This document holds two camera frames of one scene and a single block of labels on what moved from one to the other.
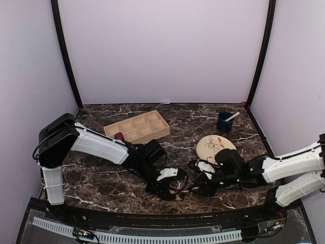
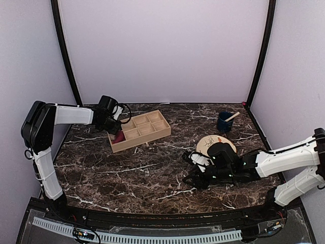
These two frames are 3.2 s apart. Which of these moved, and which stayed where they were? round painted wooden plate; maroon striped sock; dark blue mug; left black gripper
Moved: left black gripper
Stayed: dark blue mug; round painted wooden plate; maroon striped sock
